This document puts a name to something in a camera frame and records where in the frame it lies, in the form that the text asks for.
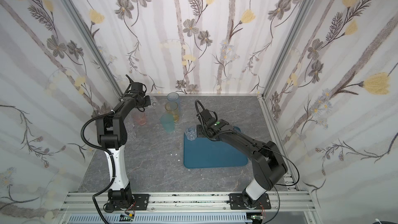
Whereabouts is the clear faceted glass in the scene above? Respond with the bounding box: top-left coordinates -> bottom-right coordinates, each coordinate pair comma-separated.
125,121 -> 136,142
184,127 -> 197,141

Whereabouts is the teal plastic tray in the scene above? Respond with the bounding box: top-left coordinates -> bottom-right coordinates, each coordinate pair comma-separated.
183,134 -> 248,169

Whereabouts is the pink small plastic cup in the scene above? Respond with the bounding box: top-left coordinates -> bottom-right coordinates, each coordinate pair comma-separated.
132,111 -> 147,125

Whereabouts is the blue tall plastic cup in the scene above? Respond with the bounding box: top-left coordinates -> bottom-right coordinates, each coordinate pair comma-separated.
166,92 -> 180,104

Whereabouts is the yellow tall plastic cup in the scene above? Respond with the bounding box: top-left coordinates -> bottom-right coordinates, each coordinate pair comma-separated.
165,102 -> 179,122

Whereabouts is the green tall plastic cup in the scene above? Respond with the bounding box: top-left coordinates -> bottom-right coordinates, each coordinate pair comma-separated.
160,114 -> 175,133

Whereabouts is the left black corrugated cable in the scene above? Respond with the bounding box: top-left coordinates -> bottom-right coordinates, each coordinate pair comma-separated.
80,111 -> 116,224

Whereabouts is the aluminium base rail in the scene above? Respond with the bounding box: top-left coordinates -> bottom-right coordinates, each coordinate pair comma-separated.
55,191 -> 321,224

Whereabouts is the white perforated cable duct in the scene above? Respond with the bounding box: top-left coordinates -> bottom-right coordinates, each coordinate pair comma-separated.
66,213 -> 253,224

